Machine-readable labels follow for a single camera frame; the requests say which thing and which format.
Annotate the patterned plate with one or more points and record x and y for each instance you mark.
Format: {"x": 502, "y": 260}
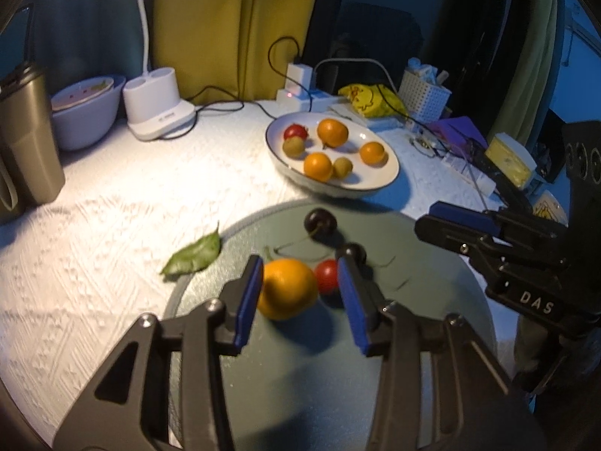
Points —
{"x": 80, "y": 94}

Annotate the dark cherry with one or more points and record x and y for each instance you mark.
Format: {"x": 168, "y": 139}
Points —
{"x": 354, "y": 250}
{"x": 320, "y": 221}

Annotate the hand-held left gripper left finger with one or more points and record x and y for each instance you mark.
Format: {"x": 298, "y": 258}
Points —
{"x": 249, "y": 300}

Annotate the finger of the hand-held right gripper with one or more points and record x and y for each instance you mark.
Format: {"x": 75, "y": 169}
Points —
{"x": 450, "y": 237}
{"x": 458, "y": 211}

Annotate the small red cherry tomato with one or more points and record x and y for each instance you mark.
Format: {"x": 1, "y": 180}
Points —
{"x": 326, "y": 276}

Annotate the purple notebook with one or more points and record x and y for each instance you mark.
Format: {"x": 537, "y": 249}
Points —
{"x": 458, "y": 129}

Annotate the small orange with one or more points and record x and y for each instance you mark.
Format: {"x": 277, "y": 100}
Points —
{"x": 318, "y": 166}
{"x": 372, "y": 152}

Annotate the yellow snack bag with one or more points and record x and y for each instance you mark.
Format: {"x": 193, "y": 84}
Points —
{"x": 371, "y": 101}

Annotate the person's right hand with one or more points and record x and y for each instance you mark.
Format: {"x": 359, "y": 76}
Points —
{"x": 530, "y": 352}

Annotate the yellow duck print packet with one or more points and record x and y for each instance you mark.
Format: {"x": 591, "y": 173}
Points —
{"x": 547, "y": 209}

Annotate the white power strip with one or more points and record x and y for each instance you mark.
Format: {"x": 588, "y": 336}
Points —
{"x": 300, "y": 101}

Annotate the white charger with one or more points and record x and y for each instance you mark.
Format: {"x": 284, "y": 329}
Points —
{"x": 300, "y": 77}

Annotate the white desk lamp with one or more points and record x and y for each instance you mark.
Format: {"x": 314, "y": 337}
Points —
{"x": 155, "y": 108}

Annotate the white textured tablecloth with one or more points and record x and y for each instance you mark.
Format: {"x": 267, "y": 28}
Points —
{"x": 117, "y": 188}

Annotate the white woven basket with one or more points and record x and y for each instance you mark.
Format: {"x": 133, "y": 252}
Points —
{"x": 422, "y": 97}

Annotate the yellow box with white lid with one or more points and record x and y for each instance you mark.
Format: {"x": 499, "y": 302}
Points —
{"x": 509, "y": 162}

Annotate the lilac bowl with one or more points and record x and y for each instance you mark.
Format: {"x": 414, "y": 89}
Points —
{"x": 84, "y": 124}

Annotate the white bowl with dark rim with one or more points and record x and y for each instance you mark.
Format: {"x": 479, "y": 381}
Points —
{"x": 358, "y": 137}

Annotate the small yellow-green fruit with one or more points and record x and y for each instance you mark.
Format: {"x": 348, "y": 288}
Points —
{"x": 342, "y": 167}
{"x": 293, "y": 147}

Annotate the white items in basket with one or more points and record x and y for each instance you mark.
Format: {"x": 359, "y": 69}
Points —
{"x": 425, "y": 71}

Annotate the dark curtain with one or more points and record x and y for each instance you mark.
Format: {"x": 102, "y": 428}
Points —
{"x": 94, "y": 23}

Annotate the dark glass window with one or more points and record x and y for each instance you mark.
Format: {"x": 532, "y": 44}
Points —
{"x": 375, "y": 23}

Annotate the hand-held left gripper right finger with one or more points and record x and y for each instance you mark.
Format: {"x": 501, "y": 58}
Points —
{"x": 354, "y": 305}

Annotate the yellow curtain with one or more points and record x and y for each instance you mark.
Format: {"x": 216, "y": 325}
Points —
{"x": 530, "y": 70}
{"x": 225, "y": 23}

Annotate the small round trinket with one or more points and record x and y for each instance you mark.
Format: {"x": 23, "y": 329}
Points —
{"x": 425, "y": 144}

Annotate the green leaf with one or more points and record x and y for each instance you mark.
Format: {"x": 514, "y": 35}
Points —
{"x": 192, "y": 256}

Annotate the large orange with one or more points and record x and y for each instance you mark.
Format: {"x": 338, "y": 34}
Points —
{"x": 286, "y": 289}
{"x": 332, "y": 132}

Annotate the round grey board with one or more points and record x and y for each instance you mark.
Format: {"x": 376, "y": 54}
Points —
{"x": 291, "y": 376}

